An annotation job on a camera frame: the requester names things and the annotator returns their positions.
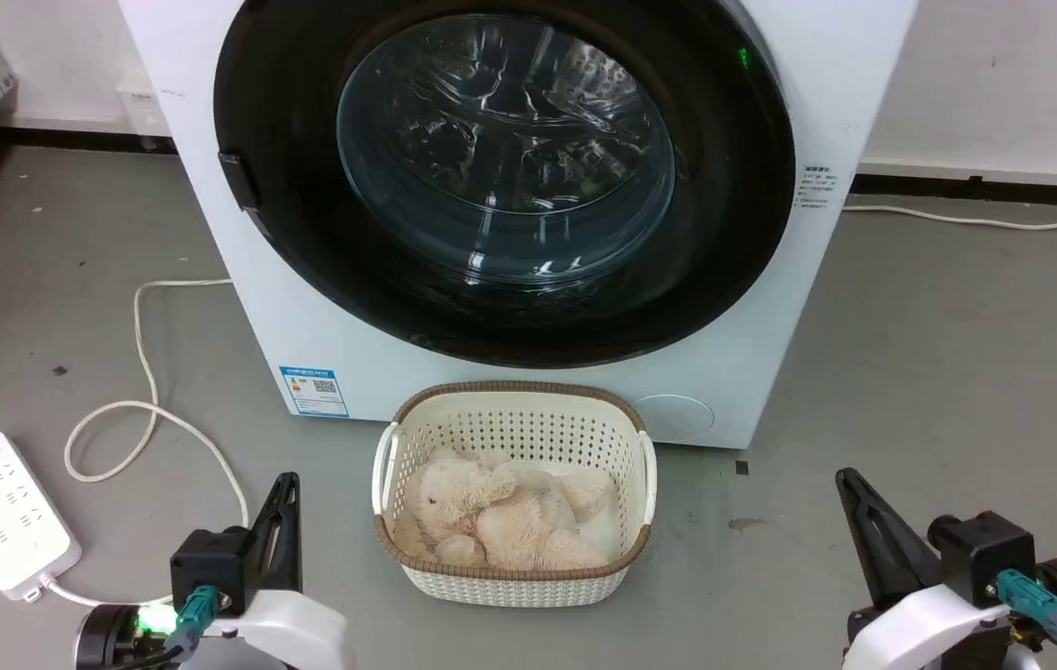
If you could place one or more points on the round white filter cover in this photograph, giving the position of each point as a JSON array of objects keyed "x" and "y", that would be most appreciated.
[{"x": 675, "y": 419}]

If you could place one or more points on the round black glass washer door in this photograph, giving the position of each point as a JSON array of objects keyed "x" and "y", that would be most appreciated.
[{"x": 287, "y": 233}]

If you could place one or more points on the blue energy label sticker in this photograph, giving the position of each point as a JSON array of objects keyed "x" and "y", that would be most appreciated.
[{"x": 314, "y": 391}]

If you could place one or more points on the white perforated laundry basket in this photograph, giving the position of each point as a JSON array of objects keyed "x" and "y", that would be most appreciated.
[{"x": 528, "y": 428}]

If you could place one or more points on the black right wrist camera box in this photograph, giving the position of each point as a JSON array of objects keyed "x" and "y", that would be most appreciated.
[{"x": 980, "y": 554}]

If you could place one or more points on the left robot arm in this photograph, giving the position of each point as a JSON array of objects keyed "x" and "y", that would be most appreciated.
[{"x": 110, "y": 637}]

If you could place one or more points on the white front-load washing machine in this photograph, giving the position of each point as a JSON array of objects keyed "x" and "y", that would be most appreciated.
[{"x": 770, "y": 307}]

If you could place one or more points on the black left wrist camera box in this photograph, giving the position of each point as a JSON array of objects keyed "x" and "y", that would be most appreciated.
[{"x": 212, "y": 563}]

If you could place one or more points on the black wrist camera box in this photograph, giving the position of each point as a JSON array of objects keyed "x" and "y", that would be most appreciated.
[
  {"x": 980, "y": 554},
  {"x": 212, "y": 563}
]

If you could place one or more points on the small white warning sticker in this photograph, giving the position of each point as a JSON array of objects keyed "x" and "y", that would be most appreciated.
[{"x": 817, "y": 188}]

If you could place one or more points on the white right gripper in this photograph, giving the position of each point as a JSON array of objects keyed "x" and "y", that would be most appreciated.
[{"x": 924, "y": 633}]

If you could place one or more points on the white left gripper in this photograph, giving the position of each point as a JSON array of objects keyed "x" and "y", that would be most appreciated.
[{"x": 291, "y": 633}]

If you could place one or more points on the beige plush teddy bear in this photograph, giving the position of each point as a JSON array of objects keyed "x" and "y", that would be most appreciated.
[{"x": 491, "y": 521}]

